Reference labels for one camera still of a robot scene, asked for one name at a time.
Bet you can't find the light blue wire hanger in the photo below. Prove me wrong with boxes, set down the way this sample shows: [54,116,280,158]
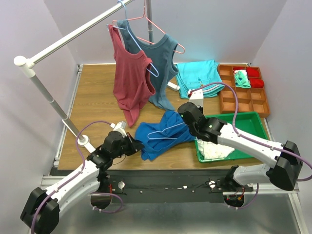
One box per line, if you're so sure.
[147,122,185,140]

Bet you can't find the royal blue tank top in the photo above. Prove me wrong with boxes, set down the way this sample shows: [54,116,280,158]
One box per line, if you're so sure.
[135,111,195,161]

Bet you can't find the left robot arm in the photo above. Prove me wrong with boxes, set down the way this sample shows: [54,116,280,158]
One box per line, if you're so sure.
[20,131,144,234]

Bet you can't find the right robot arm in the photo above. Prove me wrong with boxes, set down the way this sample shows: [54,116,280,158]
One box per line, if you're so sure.
[177,102,303,191]

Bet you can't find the teal tank top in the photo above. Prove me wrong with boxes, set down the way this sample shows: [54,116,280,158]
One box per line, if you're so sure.
[117,19,178,111]

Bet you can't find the maroon tank top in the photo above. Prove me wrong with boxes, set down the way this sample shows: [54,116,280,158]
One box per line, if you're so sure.
[108,25,156,127]

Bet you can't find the blue hanger under maroon top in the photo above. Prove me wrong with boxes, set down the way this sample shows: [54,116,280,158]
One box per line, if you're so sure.
[106,0,159,78]

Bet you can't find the turquoise folded shorts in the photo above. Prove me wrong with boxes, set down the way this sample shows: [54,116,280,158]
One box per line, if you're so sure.
[176,60,222,99]

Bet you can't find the white cloth in tray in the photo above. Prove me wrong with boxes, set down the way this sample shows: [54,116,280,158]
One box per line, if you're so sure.
[196,139,235,160]

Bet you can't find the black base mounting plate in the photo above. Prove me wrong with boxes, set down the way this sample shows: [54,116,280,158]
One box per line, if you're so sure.
[98,169,253,203]

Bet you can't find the green plastic tray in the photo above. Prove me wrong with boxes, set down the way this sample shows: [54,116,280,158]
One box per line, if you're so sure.
[195,112,269,163]

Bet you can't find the mint patterned rolled cloth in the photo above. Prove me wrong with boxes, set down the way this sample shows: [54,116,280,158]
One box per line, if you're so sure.
[234,70,251,88]

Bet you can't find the orange compartment organizer box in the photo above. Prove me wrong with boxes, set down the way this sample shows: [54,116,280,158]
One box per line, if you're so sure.
[218,64,271,118]

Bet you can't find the red rolled cloth lower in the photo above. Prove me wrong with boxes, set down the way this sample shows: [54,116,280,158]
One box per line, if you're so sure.
[249,78,264,89]

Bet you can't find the red rolled cloth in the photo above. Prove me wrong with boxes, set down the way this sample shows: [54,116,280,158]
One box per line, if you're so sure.
[249,78,264,89]
[246,67,261,79]

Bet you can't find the red rolled cloth upper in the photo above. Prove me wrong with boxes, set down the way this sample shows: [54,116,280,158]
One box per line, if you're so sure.
[246,67,261,79]

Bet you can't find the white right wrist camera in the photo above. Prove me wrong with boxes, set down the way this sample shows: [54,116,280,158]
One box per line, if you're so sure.
[188,89,204,108]

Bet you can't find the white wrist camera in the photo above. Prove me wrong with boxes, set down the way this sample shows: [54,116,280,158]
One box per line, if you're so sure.
[188,89,204,108]
[110,121,127,137]

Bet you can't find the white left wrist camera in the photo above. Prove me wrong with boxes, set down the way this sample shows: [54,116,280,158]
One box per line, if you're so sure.
[110,121,127,137]

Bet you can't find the pink wire hanger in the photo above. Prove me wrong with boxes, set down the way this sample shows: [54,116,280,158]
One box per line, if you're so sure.
[112,0,185,54]

